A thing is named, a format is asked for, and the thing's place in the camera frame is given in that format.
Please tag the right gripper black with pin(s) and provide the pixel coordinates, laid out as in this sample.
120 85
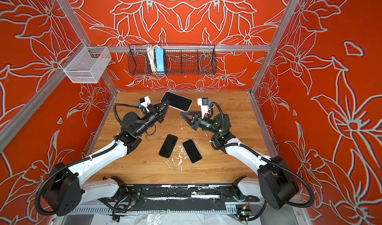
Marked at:
195 122

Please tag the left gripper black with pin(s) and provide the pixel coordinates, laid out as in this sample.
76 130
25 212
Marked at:
158 114

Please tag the phone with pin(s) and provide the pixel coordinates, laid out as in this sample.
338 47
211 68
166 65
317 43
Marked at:
178 102

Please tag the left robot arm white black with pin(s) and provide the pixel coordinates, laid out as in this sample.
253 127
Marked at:
66 186

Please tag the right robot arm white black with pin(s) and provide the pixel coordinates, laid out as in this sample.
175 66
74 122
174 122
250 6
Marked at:
276 183

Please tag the left black smartphone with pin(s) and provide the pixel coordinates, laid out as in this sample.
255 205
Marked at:
168 146

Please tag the black smartphone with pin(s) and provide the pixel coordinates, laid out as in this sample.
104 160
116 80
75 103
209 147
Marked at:
168 146
192 151

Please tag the middle black smartphone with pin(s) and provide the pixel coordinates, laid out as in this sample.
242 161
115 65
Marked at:
192 151

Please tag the blue box in basket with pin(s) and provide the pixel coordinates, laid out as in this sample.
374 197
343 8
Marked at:
159 53

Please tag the small green circuit board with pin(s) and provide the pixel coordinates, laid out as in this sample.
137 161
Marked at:
244 213

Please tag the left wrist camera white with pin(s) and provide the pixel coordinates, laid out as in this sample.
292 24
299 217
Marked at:
145 101

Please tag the black wire wall basket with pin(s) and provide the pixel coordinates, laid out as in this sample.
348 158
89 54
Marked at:
180 59

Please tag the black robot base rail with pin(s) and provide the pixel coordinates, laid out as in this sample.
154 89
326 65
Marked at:
185 197

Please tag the white mesh wall basket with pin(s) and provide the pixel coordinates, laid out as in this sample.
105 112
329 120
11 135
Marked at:
86 64

